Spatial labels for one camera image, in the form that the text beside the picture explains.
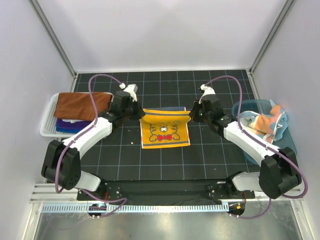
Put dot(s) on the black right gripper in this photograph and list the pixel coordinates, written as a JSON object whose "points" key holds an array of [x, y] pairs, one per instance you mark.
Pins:
{"points": [[194, 113]]}

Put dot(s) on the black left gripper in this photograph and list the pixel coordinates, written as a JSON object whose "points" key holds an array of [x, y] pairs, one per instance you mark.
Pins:
{"points": [[139, 112]]}

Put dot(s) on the yellow and blue cat towel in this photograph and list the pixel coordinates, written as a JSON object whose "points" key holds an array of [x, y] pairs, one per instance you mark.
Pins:
{"points": [[164, 129]]}

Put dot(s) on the brown towel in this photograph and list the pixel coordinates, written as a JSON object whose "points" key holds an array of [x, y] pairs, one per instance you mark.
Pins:
{"points": [[78, 106]]}

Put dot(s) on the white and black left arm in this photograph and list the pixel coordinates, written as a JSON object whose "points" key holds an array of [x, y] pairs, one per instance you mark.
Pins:
{"points": [[62, 162]]}

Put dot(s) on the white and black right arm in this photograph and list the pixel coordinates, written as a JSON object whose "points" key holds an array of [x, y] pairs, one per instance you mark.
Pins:
{"points": [[278, 167]]}

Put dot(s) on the blue plastic basin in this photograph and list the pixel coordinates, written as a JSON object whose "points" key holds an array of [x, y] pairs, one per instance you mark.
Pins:
{"points": [[287, 140]]}

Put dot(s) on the multicolour striped towel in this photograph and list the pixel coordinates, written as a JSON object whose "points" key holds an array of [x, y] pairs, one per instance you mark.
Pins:
{"points": [[267, 123]]}

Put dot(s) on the blue folded towel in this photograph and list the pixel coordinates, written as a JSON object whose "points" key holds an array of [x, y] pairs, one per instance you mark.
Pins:
{"points": [[69, 131]]}

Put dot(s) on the white folded towel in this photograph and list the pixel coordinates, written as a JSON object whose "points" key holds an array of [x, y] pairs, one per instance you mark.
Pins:
{"points": [[70, 121]]}

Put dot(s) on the purple folded towel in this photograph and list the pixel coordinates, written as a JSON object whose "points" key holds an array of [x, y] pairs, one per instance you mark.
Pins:
{"points": [[77, 125]]}

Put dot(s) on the white plastic basket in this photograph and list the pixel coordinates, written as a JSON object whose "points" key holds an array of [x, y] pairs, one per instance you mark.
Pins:
{"points": [[48, 124]]}

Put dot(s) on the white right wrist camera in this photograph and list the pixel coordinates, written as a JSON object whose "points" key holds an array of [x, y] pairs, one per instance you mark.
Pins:
{"points": [[205, 90]]}

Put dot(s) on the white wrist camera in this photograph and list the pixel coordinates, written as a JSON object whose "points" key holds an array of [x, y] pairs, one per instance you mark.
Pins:
{"points": [[205, 90], [131, 89]]}

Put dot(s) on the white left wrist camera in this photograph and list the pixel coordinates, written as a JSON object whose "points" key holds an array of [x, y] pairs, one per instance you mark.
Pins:
{"points": [[131, 89]]}

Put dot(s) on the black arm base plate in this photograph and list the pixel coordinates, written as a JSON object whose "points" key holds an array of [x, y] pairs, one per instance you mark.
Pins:
{"points": [[173, 192]]}

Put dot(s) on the white slotted cable duct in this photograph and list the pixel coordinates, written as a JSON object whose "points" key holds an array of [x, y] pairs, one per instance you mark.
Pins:
{"points": [[98, 207]]}

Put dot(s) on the aluminium frame rail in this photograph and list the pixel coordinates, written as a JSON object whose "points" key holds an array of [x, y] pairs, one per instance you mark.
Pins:
{"points": [[46, 192]]}

